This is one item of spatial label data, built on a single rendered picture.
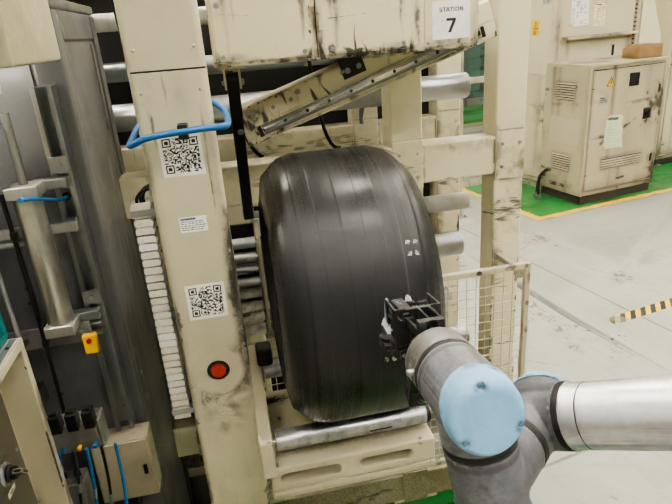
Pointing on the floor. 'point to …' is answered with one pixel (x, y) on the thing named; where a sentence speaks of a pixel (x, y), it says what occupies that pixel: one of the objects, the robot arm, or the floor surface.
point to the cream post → (178, 37)
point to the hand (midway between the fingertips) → (393, 320)
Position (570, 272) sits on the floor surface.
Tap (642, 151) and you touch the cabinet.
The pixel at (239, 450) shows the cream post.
